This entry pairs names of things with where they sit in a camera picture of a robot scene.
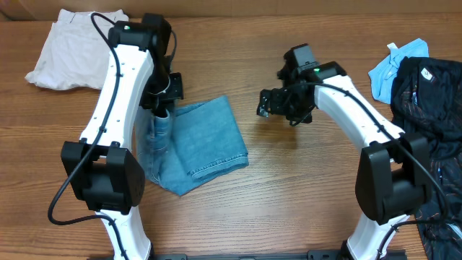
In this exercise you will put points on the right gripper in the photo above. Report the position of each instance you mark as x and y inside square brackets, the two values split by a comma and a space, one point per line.
[305, 117]

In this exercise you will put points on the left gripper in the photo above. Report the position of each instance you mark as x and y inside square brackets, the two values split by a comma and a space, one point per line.
[166, 102]

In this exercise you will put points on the blue denim jeans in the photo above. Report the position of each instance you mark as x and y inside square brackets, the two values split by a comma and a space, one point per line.
[186, 147]

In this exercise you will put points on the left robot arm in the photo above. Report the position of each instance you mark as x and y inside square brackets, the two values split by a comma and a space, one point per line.
[100, 167]

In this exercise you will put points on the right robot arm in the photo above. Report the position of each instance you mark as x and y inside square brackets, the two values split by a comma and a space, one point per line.
[393, 180]

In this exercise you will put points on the light blue shirt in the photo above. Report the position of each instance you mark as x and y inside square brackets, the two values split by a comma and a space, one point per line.
[383, 75]

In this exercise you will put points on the folded beige trousers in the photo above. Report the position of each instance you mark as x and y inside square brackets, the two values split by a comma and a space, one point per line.
[73, 55]

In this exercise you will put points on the black printed garment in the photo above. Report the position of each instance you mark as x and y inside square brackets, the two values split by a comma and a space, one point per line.
[426, 99]

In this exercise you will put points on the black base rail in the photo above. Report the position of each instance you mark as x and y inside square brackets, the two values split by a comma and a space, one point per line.
[249, 256]

